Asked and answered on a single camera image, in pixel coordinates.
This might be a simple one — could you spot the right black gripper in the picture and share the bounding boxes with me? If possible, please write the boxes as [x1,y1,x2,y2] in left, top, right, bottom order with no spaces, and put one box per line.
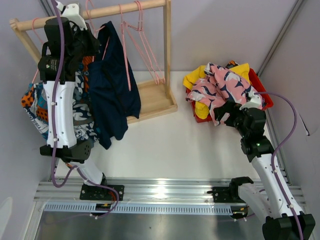
[213,100,249,138]

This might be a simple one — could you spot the pink patterned shorts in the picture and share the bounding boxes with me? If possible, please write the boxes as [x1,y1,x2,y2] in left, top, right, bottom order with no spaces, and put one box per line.
[185,62,257,126]

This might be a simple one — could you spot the yellow shorts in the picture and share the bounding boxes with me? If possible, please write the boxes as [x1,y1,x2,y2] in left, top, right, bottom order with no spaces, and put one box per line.
[182,63,251,121]

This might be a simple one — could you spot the orange black camouflage shorts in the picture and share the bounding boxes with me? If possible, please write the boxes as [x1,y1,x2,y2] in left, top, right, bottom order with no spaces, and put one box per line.
[225,60,239,69]

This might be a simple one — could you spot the pink hanger of camouflage shorts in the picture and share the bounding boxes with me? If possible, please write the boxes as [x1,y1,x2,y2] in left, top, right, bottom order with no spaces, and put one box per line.
[124,0,166,85]

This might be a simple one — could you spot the navy blue shorts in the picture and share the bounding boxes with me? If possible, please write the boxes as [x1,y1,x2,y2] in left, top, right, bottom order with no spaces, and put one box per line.
[88,21,141,150]

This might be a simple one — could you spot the pink hanger of yellow shorts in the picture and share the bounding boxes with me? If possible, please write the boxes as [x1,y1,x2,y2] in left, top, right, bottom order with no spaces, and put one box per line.
[121,1,163,86]

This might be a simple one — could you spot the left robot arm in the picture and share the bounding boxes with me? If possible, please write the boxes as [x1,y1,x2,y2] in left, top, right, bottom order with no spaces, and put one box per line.
[38,16,109,200]

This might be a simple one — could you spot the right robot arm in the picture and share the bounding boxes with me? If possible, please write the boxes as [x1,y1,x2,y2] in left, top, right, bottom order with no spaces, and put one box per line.
[213,101,316,240]

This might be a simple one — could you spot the blue orange patterned shorts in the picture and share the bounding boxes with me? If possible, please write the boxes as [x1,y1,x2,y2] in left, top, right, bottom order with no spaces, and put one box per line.
[21,56,100,145]

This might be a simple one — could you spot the red plastic bin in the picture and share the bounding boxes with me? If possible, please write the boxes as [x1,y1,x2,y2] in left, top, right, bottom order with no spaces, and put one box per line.
[184,67,274,124]

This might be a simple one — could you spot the wooden clothes rack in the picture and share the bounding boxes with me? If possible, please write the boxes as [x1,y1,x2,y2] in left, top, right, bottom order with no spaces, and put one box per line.
[9,0,178,124]

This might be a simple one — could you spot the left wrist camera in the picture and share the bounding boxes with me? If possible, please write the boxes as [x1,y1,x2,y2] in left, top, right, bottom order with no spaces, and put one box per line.
[54,0,88,31]

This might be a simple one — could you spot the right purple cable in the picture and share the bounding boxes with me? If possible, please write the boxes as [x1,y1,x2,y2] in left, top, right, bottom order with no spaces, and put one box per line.
[232,91,305,240]

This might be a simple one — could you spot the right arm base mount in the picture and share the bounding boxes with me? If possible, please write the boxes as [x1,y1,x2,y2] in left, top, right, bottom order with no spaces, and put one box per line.
[206,176,254,204]

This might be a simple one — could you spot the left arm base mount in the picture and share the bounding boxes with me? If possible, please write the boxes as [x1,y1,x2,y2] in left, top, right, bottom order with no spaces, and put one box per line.
[79,184,125,202]

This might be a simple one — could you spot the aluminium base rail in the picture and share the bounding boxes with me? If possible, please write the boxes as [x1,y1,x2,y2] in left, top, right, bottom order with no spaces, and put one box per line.
[33,177,306,216]

